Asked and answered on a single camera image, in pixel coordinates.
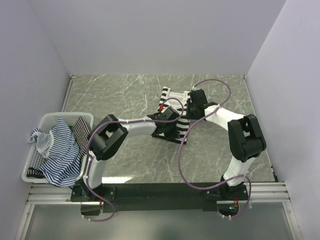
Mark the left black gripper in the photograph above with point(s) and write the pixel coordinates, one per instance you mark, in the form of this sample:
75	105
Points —
175	134

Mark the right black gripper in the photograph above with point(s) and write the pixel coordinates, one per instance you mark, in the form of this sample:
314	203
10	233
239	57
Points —
188	114

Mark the black white striped tank top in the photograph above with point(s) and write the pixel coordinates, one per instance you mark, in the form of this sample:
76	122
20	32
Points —
182	125

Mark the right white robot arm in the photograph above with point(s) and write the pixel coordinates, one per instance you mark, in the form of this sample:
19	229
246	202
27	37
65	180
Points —
246	139

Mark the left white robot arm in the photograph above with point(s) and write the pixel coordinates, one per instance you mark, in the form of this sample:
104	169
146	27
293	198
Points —
106	139

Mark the blue white striped tank top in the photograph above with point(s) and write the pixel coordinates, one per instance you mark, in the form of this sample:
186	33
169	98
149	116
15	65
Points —
61	152

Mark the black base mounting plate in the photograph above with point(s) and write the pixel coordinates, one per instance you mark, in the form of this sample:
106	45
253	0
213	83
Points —
153	197

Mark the dark thin striped garment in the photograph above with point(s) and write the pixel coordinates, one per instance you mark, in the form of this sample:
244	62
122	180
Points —
81	130

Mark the white plastic laundry basket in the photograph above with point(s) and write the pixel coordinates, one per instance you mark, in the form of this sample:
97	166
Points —
47	122

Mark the aluminium rail frame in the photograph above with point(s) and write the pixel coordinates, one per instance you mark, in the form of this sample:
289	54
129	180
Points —
261	192

